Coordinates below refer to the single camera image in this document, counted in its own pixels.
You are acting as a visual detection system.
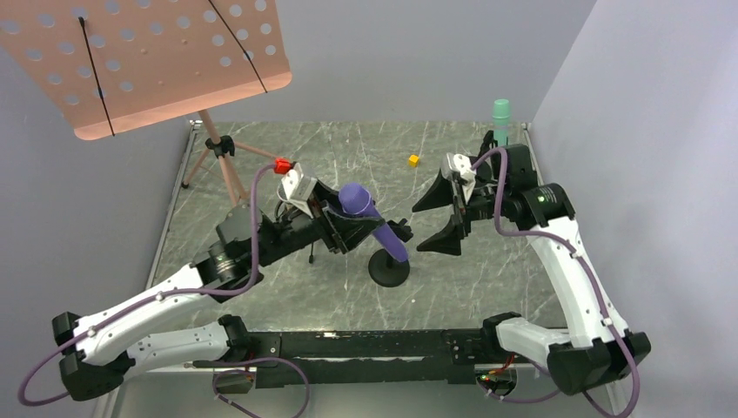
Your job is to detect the purple toy microphone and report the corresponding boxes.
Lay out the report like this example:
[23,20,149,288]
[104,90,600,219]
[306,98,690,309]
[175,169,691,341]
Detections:
[339,182,409,263]

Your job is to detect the black round-base clip mic stand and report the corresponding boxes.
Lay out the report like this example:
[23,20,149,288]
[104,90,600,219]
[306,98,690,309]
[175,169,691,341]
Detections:
[367,219,413,287]

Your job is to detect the teal toy microphone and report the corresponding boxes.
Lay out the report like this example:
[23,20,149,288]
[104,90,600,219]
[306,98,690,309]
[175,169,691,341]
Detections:
[492,98,511,146]

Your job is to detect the black shock mount tripod stand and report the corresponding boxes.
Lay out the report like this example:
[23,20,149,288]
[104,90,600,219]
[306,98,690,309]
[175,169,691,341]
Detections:
[273,200,315,264]

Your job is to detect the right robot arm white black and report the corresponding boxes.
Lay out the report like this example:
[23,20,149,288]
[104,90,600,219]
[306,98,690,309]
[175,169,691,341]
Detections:
[413,145,651,395]

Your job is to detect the pink perforated music stand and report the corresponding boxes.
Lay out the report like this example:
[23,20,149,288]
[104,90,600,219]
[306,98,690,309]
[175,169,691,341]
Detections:
[1,1,292,202]

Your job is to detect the yellow cube near teal microphone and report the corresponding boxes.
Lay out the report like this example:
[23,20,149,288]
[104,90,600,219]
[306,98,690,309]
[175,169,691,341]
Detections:
[408,154,420,167]

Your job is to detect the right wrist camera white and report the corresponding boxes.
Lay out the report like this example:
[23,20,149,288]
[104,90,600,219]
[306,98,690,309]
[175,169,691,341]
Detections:
[440,152,476,200]

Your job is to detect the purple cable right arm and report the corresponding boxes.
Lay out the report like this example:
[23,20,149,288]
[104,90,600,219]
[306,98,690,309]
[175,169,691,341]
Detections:
[469,146,642,418]

